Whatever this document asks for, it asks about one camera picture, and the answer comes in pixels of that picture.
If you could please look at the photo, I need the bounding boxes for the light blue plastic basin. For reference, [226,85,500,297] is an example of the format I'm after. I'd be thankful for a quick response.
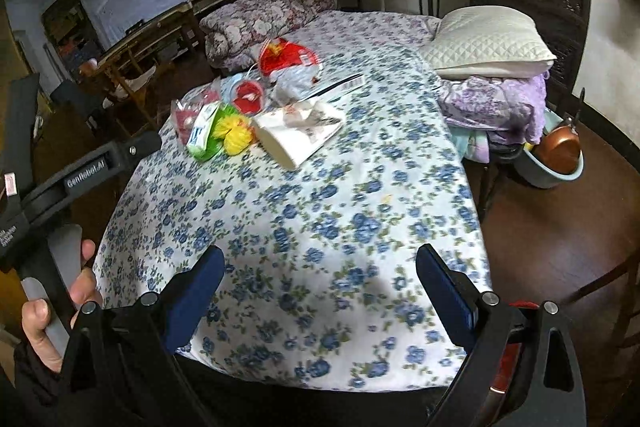
[512,109,585,190]

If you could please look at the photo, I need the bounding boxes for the white quilted pillow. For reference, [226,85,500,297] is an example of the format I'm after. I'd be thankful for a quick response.
[417,7,558,82]

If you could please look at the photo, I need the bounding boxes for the long wooden desk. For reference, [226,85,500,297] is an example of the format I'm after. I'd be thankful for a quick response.
[90,2,201,108]

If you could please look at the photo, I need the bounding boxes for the black metal stool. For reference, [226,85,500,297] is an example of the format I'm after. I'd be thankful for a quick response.
[460,142,531,218]

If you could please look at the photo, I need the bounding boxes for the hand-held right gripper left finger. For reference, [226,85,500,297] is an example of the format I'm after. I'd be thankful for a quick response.
[60,245,226,427]

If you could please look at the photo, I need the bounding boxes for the copper coloured pan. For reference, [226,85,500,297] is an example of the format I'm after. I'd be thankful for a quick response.
[530,122,582,175]

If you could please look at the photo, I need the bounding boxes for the light wooden chair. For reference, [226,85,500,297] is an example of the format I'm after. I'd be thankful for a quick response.
[95,42,171,128]

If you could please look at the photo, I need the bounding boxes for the purple floral quilt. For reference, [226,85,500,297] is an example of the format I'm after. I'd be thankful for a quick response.
[437,74,548,146]

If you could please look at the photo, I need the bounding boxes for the person's left hand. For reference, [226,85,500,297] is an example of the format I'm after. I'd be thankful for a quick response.
[20,238,104,374]

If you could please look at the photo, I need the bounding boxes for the red transparent packet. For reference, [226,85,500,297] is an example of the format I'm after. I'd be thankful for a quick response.
[171,79,221,130]

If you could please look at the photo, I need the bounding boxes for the green white packet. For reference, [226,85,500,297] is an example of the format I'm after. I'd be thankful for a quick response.
[186,102,221,160]

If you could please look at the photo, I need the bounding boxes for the person's left forearm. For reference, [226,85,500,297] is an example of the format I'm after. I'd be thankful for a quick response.
[0,342,71,427]

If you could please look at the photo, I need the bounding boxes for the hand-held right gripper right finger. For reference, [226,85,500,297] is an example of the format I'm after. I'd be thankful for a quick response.
[416,244,586,427]

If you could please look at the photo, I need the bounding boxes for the dark wooden chair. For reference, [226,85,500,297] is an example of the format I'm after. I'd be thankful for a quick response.
[570,247,640,353]

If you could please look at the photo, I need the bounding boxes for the white paper packet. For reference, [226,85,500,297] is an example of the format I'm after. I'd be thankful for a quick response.
[252,99,346,170]

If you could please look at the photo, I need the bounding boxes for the striped paper strip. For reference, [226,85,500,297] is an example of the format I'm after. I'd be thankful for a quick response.
[305,74,363,100]

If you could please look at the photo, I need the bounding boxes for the yellow wrapper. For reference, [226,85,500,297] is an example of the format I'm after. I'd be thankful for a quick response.
[212,104,253,156]

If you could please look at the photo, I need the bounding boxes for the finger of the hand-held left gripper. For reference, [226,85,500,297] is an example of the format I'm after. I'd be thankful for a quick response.
[106,131,164,168]

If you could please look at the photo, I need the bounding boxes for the pastel folded cloth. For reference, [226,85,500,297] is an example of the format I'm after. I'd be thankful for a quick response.
[452,129,493,164]

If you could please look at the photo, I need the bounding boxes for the red plastic bag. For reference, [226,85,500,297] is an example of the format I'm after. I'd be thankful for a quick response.
[258,38,323,78]

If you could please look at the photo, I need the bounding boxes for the grey plastic bag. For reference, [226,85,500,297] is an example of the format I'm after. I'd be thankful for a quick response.
[272,62,323,102]

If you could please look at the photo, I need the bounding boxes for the red plastic bin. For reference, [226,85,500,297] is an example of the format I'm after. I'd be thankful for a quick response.
[492,302,531,408]

